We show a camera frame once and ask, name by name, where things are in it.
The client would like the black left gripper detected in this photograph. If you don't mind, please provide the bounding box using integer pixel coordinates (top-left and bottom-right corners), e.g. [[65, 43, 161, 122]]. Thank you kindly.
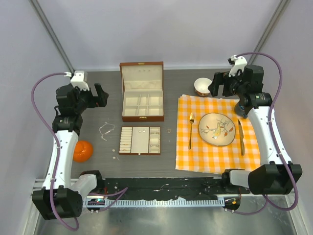
[[72, 84, 108, 114]]

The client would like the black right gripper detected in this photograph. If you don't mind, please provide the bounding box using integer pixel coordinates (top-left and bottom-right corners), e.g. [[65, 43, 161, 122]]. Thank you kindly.
[[208, 69, 247, 97]]

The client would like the silver chain necklace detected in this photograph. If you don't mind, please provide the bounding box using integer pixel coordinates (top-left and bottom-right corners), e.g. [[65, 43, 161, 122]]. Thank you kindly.
[[98, 121, 116, 142]]

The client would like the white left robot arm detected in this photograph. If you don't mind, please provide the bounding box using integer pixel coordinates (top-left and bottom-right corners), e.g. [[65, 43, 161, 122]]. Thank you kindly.
[[32, 83, 109, 220]]

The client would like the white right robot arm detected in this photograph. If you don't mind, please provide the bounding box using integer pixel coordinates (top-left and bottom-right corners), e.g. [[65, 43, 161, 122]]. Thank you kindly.
[[208, 65, 302, 195]]

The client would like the brown open jewelry box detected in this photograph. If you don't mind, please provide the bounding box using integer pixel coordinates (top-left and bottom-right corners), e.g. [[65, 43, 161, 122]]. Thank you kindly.
[[119, 61, 164, 122]]

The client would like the brown jewelry tray insert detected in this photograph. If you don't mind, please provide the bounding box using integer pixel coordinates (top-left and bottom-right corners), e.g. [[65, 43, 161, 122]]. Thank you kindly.
[[119, 126, 161, 155]]

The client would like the white ceramic bowl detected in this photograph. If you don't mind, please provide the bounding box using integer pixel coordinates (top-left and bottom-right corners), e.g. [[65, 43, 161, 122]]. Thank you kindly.
[[194, 77, 212, 97]]

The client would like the dark blue mug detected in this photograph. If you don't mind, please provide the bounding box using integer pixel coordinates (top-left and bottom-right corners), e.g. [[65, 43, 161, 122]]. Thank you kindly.
[[234, 102, 247, 119]]

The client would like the decorated ceramic plate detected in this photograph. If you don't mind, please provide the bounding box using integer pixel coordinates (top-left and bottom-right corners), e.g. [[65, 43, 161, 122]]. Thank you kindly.
[[198, 113, 236, 146]]

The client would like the gold fork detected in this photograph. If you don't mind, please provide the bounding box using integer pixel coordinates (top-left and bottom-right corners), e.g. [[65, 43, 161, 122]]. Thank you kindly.
[[188, 113, 195, 150]]

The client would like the gold knife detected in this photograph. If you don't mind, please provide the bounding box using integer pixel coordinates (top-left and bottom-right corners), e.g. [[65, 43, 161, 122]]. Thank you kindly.
[[238, 119, 245, 156]]

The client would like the orange upturned bowl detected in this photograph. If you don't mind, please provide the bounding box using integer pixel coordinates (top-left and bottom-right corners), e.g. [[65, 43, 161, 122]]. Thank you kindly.
[[73, 141, 93, 163]]

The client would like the yellow checkered cloth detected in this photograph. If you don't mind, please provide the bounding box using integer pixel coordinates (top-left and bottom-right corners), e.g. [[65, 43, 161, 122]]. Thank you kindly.
[[176, 94, 260, 174]]

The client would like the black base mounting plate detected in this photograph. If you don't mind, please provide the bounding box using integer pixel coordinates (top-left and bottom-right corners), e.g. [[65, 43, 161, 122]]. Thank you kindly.
[[75, 176, 250, 200]]

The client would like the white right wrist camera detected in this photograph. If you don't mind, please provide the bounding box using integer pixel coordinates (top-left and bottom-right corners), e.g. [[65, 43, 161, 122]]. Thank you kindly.
[[228, 55, 247, 77]]

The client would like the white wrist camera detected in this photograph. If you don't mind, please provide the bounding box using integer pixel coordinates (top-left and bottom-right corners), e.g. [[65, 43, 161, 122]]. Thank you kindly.
[[65, 70, 89, 91], [228, 55, 247, 77]]

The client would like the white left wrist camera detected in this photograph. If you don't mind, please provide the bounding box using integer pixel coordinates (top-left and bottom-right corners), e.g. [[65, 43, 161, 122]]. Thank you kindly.
[[65, 70, 89, 91]]

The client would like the white slotted cable duct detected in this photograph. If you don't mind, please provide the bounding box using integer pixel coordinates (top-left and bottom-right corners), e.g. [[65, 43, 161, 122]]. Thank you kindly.
[[83, 197, 224, 210]]

